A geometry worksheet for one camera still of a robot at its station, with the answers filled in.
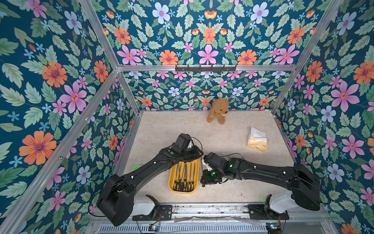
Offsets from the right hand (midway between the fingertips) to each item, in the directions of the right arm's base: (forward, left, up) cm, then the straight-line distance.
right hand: (201, 182), depth 75 cm
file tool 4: (+3, +7, -8) cm, 11 cm away
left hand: (+14, -2, +6) cm, 15 cm away
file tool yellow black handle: (+3, +15, -8) cm, 17 cm away
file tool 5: (+3, +5, -9) cm, 10 cm away
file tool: (+3, +13, -7) cm, 15 cm away
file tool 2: (-1, +9, -7) cm, 12 cm away
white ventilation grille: (-19, +8, -9) cm, 23 cm away
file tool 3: (+6, +9, -9) cm, 14 cm away
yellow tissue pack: (+31, -38, -5) cm, 49 cm away
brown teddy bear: (+48, -12, +7) cm, 50 cm away
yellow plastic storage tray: (+10, +7, -8) cm, 15 cm away
